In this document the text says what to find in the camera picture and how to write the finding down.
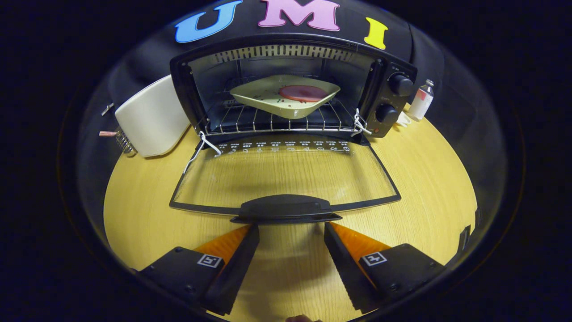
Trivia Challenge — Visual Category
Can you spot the wire mesh holder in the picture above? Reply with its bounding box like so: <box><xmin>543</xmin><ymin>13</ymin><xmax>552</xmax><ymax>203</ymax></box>
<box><xmin>115</xmin><ymin>127</ymin><xmax>137</xmax><ymax>156</ymax></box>

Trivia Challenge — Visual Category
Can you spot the white pop-up toaster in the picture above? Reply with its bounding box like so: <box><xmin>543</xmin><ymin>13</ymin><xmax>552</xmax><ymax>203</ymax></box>
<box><xmin>114</xmin><ymin>74</ymin><xmax>191</xmax><ymax>158</ymax></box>

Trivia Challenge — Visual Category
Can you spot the clear plastic bottle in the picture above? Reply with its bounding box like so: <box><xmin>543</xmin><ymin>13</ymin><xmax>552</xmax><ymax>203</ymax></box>
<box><xmin>408</xmin><ymin>79</ymin><xmax>435</xmax><ymax>122</ymax></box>

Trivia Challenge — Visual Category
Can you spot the black toaster oven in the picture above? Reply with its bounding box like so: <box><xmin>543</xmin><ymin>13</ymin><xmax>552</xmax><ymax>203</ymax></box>
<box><xmin>169</xmin><ymin>34</ymin><xmax>418</xmax><ymax>225</ymax></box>

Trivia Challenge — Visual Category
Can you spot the cream square plate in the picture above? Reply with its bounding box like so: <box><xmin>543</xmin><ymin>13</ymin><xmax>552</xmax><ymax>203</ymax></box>
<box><xmin>229</xmin><ymin>75</ymin><xmax>341</xmax><ymax>119</ymax></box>

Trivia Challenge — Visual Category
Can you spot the pink ham slice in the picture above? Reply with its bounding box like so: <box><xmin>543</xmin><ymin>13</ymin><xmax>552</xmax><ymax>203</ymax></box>
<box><xmin>279</xmin><ymin>85</ymin><xmax>328</xmax><ymax>103</ymax></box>

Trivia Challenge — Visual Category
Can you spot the dark furniture piece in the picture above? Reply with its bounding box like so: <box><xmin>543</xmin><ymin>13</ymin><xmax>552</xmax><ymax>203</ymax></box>
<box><xmin>458</xmin><ymin>208</ymin><xmax>481</xmax><ymax>256</ymax></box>

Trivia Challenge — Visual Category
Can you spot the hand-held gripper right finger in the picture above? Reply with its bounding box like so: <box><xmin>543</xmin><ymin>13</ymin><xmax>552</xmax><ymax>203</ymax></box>
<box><xmin>324</xmin><ymin>221</ymin><xmax>447</xmax><ymax>314</ymax></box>

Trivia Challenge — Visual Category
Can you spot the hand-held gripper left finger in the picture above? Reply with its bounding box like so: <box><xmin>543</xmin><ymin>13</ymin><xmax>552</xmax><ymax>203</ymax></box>
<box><xmin>136</xmin><ymin>224</ymin><xmax>260</xmax><ymax>316</ymax></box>

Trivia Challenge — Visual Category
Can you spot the white cable tie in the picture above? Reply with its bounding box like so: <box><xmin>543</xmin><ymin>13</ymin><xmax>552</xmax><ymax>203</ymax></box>
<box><xmin>351</xmin><ymin>108</ymin><xmax>372</xmax><ymax>137</ymax></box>
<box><xmin>183</xmin><ymin>131</ymin><xmax>223</xmax><ymax>174</ymax></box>

